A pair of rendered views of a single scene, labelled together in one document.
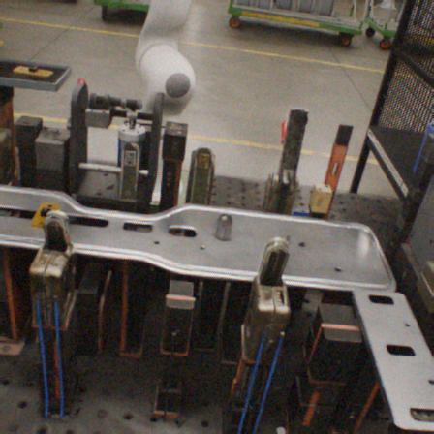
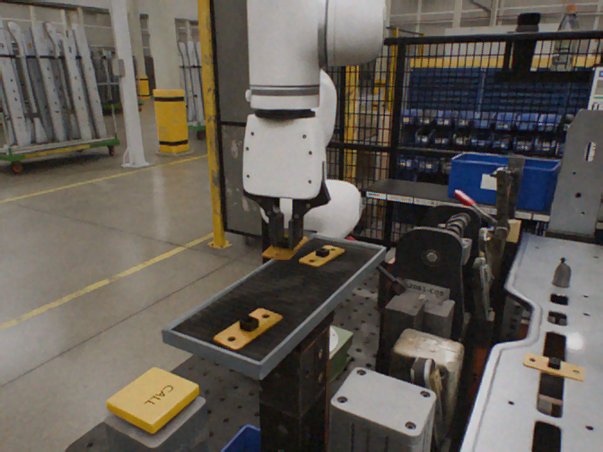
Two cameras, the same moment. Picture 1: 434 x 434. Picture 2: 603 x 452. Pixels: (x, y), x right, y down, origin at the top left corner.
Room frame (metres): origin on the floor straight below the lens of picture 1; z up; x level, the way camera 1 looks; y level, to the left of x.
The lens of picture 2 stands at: (0.78, 1.05, 1.44)
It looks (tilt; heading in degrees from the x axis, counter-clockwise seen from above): 20 degrees down; 305
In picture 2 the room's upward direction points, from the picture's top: straight up
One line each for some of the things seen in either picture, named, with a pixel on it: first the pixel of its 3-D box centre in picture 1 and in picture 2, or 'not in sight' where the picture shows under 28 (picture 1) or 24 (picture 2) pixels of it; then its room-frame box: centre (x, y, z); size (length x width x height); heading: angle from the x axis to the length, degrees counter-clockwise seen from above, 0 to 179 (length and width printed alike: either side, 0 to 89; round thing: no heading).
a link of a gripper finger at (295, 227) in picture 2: not in sight; (302, 222); (1.10, 0.58, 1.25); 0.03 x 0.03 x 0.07; 15
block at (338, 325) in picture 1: (319, 376); not in sight; (0.66, -0.23, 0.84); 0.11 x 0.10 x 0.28; 5
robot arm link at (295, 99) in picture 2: not in sight; (283, 99); (1.13, 0.59, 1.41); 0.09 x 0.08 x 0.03; 15
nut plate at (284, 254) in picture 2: not in sight; (285, 243); (1.13, 0.59, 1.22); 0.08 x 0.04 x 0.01; 105
